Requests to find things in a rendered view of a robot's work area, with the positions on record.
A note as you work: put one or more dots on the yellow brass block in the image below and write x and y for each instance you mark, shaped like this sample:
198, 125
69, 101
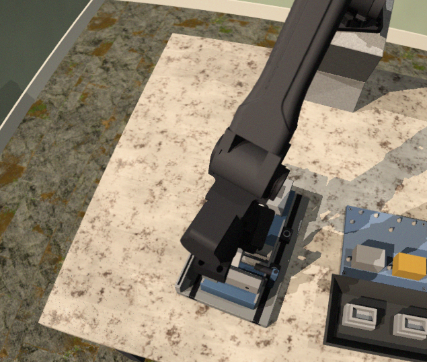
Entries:
409, 266

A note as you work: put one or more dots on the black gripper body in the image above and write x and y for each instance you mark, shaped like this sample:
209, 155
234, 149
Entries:
265, 221

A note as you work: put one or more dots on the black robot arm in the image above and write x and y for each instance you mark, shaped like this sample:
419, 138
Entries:
246, 161

